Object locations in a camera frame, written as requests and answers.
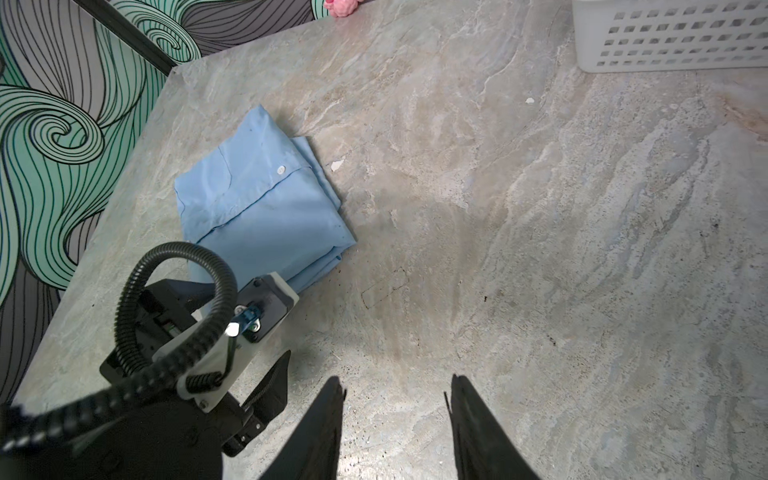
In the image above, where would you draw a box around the light blue long sleeve shirt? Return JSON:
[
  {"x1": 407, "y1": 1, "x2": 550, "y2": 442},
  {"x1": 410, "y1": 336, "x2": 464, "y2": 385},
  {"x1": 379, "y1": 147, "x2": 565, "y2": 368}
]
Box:
[{"x1": 174, "y1": 107, "x2": 356, "y2": 292}]

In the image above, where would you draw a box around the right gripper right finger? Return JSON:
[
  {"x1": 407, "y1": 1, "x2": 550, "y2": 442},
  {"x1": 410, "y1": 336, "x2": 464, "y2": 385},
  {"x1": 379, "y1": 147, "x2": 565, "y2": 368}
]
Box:
[{"x1": 445, "y1": 374, "x2": 540, "y2": 480}]

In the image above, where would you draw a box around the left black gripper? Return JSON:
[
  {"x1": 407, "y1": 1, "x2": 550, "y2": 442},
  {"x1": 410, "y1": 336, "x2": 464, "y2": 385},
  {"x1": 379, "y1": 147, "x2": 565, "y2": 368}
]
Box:
[{"x1": 62, "y1": 280, "x2": 291, "y2": 479}]

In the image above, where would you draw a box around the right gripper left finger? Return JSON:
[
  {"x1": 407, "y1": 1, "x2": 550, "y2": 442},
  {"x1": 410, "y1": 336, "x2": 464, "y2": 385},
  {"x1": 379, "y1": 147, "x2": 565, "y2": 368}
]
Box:
[{"x1": 261, "y1": 376, "x2": 346, "y2": 479}]

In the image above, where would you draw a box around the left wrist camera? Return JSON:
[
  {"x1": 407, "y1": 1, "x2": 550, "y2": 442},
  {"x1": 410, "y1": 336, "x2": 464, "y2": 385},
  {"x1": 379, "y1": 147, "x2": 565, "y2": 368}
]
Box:
[{"x1": 176, "y1": 272, "x2": 299, "y2": 413}]

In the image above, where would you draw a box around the left black cable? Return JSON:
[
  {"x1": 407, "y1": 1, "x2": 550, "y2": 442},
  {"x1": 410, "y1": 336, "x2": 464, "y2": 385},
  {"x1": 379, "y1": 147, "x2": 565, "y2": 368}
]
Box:
[{"x1": 0, "y1": 241, "x2": 239, "y2": 454}]

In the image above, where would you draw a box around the small pink toy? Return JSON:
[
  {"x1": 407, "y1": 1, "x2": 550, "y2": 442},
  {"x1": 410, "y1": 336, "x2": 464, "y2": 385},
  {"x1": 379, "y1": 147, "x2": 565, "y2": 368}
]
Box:
[{"x1": 323, "y1": 0, "x2": 362, "y2": 18}]

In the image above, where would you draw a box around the white perforated plastic basket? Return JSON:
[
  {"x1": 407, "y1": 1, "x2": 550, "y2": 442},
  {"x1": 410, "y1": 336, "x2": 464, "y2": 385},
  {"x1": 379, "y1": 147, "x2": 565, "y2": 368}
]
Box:
[{"x1": 572, "y1": 0, "x2": 767, "y2": 73}]

